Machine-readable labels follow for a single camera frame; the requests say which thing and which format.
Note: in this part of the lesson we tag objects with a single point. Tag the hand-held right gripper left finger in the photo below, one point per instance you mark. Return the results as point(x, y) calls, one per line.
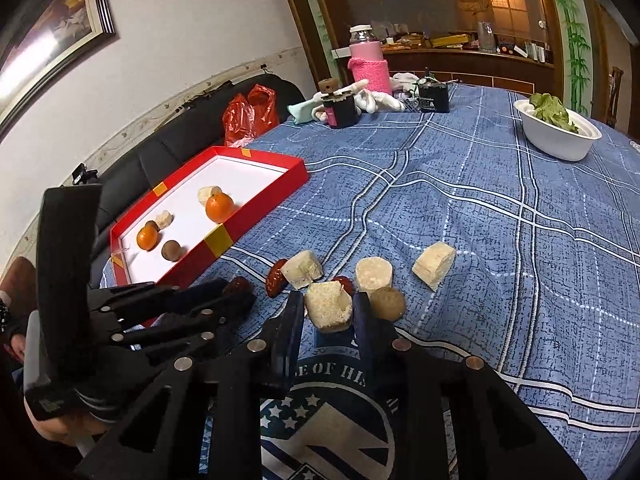
point(287, 345)

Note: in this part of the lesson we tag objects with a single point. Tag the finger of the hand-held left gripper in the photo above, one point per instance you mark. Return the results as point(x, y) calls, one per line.
point(200, 322)
point(140, 297)

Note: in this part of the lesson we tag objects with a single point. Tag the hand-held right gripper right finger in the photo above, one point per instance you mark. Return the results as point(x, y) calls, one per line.
point(372, 340)

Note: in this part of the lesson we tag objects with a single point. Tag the red date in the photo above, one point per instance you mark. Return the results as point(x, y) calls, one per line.
point(237, 287)
point(277, 277)
point(345, 285)

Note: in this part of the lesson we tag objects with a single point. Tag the small orange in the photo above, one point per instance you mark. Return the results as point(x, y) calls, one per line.
point(146, 238)

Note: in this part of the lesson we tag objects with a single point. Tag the large orange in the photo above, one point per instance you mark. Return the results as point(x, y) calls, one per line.
point(220, 208)

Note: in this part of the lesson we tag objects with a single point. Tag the red cardboard box tray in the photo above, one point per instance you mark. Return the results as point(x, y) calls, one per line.
point(240, 175)

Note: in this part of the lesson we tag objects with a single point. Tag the person's left hand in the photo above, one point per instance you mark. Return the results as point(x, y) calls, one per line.
point(60, 425)

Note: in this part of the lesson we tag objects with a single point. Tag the black leather sofa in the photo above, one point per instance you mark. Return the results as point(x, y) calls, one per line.
point(150, 160)

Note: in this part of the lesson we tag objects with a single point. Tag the red plastic bag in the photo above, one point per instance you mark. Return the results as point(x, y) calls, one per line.
point(250, 115)

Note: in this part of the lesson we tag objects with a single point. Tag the mint green cloth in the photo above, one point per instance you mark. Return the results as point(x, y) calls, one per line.
point(302, 110)

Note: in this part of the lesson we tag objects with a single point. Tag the black battery box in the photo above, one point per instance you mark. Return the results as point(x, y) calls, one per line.
point(434, 99)

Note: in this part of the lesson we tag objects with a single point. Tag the white patterned cloth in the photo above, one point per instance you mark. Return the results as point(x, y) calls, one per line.
point(405, 81)

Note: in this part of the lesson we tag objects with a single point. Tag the white oval bowl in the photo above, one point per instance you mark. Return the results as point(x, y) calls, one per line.
point(555, 142)

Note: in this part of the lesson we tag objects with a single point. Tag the pink knit-sleeved bottle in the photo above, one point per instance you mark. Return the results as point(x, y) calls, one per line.
point(369, 62)

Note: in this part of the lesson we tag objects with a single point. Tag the wooden glass-front cabinet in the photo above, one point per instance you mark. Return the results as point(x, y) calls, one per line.
point(450, 67)

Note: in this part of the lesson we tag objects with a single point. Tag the white flat box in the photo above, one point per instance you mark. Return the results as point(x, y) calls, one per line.
point(342, 53)

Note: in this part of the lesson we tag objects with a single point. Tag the green leafy vegetables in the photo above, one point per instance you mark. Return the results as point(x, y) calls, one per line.
point(550, 110)

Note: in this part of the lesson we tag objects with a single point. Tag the bamboo painted panel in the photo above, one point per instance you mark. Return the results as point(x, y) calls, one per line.
point(325, 35)
point(575, 45)

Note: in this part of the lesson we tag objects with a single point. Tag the clear glass pitcher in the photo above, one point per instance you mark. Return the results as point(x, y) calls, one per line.
point(486, 35)

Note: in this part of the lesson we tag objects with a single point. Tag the wooden chair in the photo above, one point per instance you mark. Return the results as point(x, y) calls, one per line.
point(614, 95)

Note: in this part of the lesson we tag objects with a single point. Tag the black wall clip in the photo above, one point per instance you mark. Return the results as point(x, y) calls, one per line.
point(82, 175)

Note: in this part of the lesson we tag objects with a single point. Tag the framed wall picture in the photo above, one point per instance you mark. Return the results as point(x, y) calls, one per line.
point(50, 25)

